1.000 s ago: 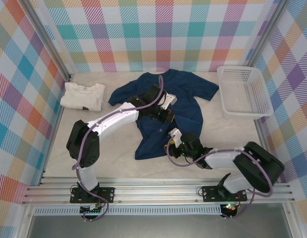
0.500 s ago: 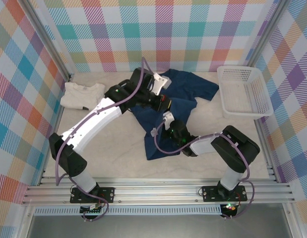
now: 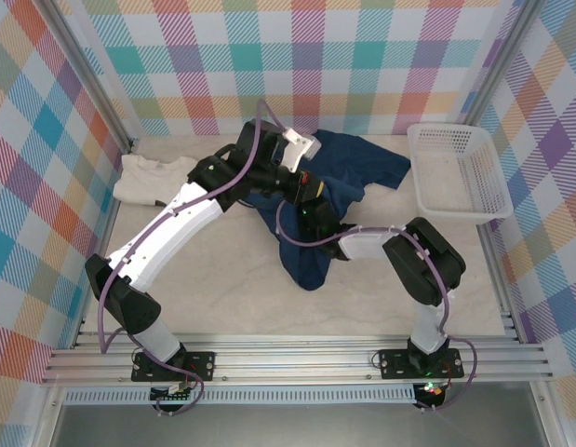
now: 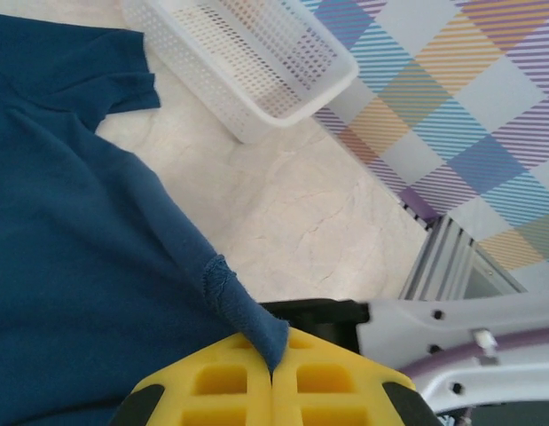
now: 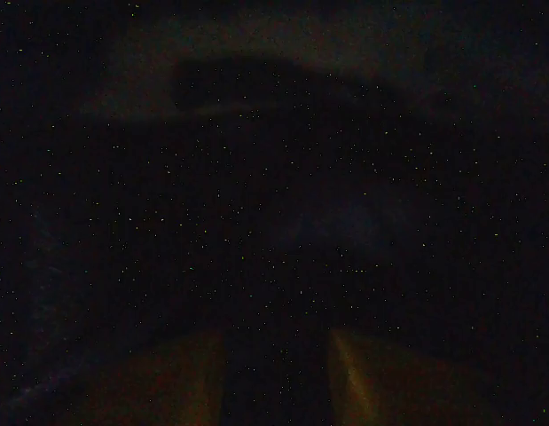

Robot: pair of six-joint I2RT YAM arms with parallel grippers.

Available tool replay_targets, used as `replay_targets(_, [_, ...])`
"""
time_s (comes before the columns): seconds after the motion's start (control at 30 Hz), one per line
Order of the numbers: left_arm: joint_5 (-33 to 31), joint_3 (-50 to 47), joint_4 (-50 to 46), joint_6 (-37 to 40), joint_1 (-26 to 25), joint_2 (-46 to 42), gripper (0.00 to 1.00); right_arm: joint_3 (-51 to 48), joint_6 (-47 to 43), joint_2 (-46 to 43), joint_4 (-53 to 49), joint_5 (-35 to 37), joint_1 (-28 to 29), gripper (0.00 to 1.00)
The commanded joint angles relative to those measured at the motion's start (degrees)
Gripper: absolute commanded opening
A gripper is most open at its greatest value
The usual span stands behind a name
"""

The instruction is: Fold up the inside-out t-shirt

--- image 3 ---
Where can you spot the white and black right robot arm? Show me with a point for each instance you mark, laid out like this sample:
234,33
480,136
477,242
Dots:
371,242

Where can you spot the small black connector board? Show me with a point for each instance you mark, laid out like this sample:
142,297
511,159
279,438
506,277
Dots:
169,396

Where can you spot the dark blue t-shirt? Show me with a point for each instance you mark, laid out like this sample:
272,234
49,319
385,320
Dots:
362,163

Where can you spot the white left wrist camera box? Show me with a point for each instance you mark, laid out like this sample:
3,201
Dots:
297,153

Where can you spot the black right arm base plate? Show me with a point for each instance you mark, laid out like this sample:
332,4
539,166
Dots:
394,365

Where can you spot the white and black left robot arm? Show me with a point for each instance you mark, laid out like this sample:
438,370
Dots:
176,233

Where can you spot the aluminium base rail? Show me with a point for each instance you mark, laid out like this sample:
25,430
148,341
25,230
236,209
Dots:
292,358

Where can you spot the aluminium frame post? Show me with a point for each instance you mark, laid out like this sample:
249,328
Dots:
94,79
500,65

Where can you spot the small board with lit leds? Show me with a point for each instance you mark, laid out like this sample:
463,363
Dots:
432,390

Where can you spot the folded white t-shirt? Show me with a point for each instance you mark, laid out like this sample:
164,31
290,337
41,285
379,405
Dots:
138,181

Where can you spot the white plastic mesh basket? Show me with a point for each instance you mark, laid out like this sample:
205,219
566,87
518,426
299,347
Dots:
459,215

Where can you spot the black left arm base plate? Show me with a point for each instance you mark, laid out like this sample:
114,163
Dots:
204,365

